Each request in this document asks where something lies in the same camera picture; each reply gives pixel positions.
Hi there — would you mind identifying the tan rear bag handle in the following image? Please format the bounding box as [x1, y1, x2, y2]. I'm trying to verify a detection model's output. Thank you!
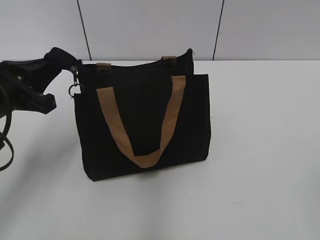
[95, 56, 178, 71]

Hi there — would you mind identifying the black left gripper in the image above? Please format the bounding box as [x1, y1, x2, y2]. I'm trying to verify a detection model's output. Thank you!
[0, 47, 82, 117]

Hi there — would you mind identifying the tan front bag handle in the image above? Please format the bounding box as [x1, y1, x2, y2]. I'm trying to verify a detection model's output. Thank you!
[96, 75, 187, 168]

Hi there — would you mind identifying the tan bag handle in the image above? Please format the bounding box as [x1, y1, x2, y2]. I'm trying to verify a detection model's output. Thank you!
[95, 56, 178, 71]
[96, 75, 187, 168]

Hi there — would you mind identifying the black canvas tote bag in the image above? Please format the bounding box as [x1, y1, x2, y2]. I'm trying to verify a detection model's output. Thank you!
[74, 49, 211, 181]

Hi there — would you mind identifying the metal clasp with ring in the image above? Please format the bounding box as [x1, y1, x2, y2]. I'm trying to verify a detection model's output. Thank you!
[68, 66, 85, 98]

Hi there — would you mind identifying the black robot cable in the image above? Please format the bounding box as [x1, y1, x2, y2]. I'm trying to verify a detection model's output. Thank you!
[0, 109, 15, 172]

